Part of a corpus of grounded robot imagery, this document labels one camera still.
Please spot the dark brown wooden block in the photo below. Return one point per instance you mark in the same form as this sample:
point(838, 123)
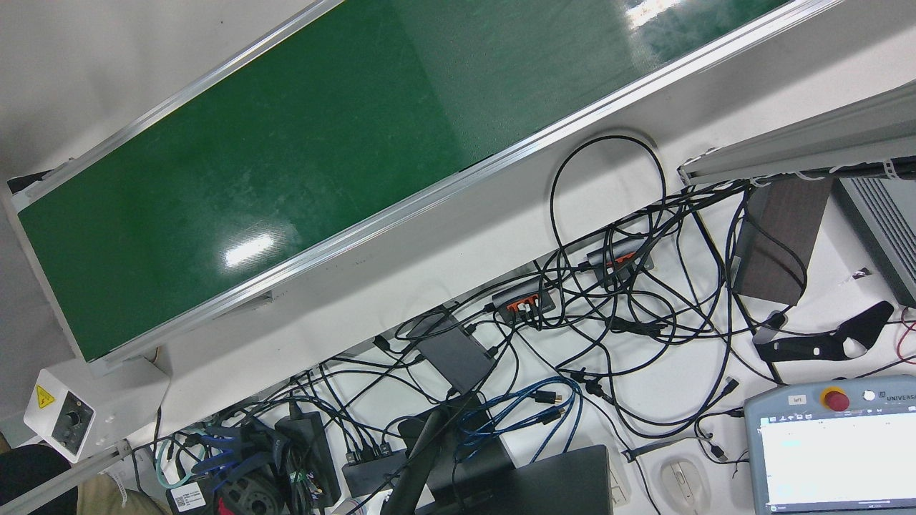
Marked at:
point(780, 243)

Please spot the aluminium profile post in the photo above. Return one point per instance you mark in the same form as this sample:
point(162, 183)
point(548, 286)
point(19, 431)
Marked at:
point(809, 143)

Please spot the grey teach pendant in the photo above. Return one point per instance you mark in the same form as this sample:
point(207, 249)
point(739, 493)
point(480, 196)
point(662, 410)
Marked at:
point(830, 458)

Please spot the white conveyor control box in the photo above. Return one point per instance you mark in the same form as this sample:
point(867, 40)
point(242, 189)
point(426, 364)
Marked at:
point(93, 400)

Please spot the black power brick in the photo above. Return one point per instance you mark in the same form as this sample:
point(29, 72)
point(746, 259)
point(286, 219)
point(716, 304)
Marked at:
point(308, 450)

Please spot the grey ribbed metal box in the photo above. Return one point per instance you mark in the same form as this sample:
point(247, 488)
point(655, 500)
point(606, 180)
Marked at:
point(887, 229)

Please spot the seated person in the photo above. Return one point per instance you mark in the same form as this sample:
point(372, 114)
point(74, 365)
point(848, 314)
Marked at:
point(100, 497)

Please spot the black round device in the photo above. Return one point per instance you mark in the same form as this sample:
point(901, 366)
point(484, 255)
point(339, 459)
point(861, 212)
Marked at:
point(247, 493)

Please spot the black hub orange ports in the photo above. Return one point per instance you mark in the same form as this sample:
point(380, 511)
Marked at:
point(615, 254)
point(522, 295)

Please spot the black monitor stand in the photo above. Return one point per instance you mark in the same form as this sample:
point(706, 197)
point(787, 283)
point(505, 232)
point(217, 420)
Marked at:
point(418, 465)

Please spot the green conveyor belt aluminium frame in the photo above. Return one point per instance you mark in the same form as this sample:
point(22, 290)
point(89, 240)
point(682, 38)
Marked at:
point(358, 143)

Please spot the black curved bracket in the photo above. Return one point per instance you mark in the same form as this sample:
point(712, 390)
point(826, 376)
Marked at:
point(809, 349)

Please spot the black usb hub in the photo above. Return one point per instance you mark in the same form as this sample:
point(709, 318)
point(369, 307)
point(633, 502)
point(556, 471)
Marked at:
point(372, 472)

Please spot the white computer mouse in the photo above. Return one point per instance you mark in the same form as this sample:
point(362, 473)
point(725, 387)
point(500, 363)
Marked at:
point(680, 486)

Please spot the dark grey flat box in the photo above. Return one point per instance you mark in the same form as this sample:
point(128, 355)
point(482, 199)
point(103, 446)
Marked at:
point(454, 354)

